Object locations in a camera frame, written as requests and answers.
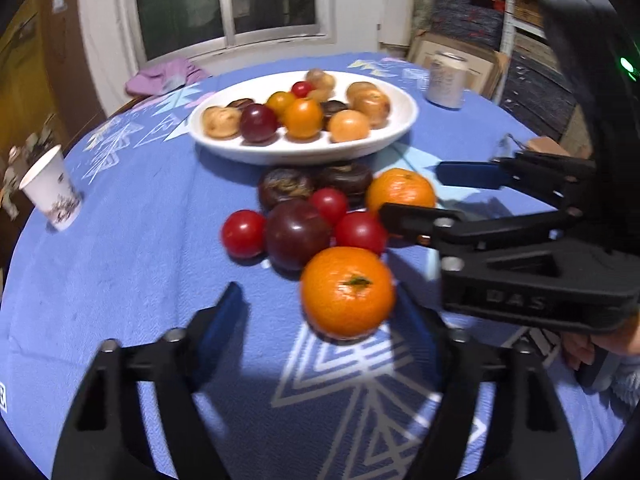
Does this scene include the purple cloth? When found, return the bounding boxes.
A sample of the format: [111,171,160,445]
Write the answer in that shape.
[125,58,211,97]

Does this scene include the grey string tassel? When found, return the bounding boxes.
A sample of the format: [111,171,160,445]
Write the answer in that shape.
[492,133,526,161]

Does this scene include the large dark red plum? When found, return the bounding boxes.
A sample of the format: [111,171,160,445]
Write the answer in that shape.
[265,199,333,272]

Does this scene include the reddish-brown wrinkled fruit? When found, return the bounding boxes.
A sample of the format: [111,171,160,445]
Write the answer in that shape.
[320,100,349,131]

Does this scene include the stack of patterned boxes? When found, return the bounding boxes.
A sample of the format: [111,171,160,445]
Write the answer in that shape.
[415,0,601,146]

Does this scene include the tan speckled fruit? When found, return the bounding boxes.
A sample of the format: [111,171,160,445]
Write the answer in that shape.
[346,81,379,103]

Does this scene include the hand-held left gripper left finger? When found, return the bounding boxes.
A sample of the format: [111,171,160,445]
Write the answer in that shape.
[51,281,248,480]

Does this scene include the white oval plate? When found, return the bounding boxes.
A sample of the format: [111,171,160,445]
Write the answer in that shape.
[187,70,419,166]

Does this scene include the person's right hand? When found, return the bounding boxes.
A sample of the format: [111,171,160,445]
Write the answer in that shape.
[560,310,640,371]

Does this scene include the white shelf post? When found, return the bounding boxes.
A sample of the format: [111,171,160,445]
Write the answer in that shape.
[500,0,518,56]

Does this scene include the speckled yellow-brown fruit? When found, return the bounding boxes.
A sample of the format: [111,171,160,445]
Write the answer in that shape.
[352,89,391,128]

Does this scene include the yellow-orange round fruit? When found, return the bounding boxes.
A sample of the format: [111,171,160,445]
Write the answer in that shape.
[327,110,372,144]

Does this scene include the white drink can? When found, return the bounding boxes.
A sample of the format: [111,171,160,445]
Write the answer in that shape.
[425,51,469,109]

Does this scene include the wooden glass display cabinet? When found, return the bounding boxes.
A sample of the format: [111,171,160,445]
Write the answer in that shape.
[0,0,108,161]

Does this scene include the leaning cardboard picture frames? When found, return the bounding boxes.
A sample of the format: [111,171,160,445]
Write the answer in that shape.
[407,30,511,101]

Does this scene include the tan round pear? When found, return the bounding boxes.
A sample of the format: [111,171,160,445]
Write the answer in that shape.
[201,106,242,140]

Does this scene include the small tan fruit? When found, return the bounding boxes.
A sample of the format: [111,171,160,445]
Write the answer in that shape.
[305,69,336,92]

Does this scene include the small dark red plum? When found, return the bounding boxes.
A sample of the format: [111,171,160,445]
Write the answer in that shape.
[239,103,279,143]

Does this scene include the white floral paper cup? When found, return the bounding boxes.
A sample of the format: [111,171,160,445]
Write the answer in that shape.
[18,145,82,232]

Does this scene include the blue printed tablecloth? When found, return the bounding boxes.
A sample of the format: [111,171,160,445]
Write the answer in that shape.
[0,51,631,480]

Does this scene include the wooden armchair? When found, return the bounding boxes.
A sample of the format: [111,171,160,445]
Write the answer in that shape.
[107,97,146,116]

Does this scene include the dark wrinkled passion fruit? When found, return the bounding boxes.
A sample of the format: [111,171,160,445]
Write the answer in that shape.
[315,161,374,208]
[257,167,317,212]

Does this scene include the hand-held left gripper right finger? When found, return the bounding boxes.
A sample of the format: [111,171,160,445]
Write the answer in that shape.
[395,287,583,480]

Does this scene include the sliding glass window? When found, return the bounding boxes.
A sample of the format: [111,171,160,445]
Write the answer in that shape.
[115,0,346,61]

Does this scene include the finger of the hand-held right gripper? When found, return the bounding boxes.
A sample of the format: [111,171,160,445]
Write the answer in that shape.
[380,203,640,333]
[437,152,596,208]

